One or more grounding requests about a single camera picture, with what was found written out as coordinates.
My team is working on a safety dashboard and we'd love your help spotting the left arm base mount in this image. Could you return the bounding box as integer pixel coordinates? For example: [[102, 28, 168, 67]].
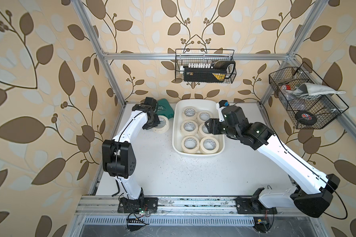
[[117, 197, 158, 214]]

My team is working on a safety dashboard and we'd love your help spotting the black tape roll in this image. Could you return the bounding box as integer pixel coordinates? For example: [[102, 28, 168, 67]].
[[295, 111, 317, 126]]

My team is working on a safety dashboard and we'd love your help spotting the black wire basket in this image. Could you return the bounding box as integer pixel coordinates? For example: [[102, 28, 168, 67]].
[[173, 48, 237, 84], [269, 62, 349, 129]]

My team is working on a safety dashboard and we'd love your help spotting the white cloth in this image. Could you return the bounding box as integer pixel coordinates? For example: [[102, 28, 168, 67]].
[[291, 83, 346, 97]]

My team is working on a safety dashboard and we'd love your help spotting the black yellow box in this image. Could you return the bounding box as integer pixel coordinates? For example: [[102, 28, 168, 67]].
[[179, 61, 236, 83]]

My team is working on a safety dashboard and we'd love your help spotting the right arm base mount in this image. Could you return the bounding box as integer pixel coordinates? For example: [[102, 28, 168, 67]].
[[235, 197, 277, 215]]

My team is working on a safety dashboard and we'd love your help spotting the black wire basket back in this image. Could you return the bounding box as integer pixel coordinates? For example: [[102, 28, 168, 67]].
[[173, 48, 237, 84]]

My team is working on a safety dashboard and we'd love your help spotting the black wire basket right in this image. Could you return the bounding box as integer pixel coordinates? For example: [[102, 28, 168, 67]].
[[269, 62, 349, 129]]

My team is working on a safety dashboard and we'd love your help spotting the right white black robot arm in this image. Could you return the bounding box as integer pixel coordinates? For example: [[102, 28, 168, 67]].
[[204, 101, 340, 218]]

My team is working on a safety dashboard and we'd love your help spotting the masking tape roll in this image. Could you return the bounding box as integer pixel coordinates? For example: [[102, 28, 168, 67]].
[[152, 115, 170, 134], [181, 136, 200, 154], [181, 120, 199, 136], [199, 137, 219, 154], [182, 107, 198, 120], [197, 110, 213, 124], [198, 123, 214, 138]]

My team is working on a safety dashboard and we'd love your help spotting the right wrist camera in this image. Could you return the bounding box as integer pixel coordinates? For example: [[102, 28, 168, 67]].
[[219, 100, 229, 108]]

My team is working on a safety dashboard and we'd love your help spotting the green tool case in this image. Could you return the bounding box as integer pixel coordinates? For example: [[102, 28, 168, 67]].
[[156, 99, 174, 119]]

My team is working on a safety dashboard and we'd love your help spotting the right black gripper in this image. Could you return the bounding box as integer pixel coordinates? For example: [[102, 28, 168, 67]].
[[205, 117, 240, 141]]

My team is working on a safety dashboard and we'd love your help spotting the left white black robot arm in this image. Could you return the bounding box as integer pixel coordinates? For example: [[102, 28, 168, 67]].
[[102, 97, 160, 200]]

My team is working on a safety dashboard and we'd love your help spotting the white plastic storage tray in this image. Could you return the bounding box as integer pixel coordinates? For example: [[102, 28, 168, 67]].
[[172, 99, 225, 158]]

